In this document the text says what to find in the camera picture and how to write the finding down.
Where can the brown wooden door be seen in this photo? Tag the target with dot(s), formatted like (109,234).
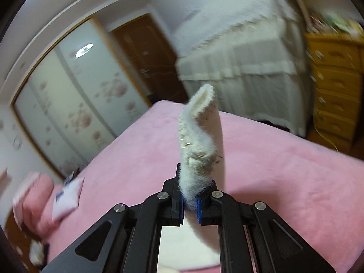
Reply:
(148,57)

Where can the dark bedside items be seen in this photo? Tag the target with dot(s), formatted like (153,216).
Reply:
(69,178)

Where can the cream lace-covered furniture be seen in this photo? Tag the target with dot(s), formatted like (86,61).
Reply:
(250,48)

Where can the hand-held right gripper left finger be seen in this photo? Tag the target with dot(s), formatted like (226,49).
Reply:
(180,210)

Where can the grey patterned cloth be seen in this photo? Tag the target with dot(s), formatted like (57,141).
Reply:
(37,252)

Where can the folded pink quilt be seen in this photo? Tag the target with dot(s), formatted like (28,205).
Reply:
(37,199)

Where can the brown wooden headboard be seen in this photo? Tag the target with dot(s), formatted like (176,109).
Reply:
(14,239)

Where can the clutter on drawer chest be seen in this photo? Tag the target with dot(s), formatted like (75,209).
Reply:
(332,21)

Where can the white fuzzy garment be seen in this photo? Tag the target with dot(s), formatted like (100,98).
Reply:
(197,148)

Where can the yellow wooden drawer chest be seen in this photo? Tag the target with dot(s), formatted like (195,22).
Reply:
(335,91)

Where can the white pillow with blue print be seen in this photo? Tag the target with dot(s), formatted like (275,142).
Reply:
(68,197)

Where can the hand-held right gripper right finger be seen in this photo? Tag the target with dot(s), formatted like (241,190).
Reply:
(199,212)

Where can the pink plush bed blanket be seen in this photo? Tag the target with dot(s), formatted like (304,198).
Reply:
(284,176)

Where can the floral sliding door wardrobe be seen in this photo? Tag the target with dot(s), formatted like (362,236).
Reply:
(76,99)

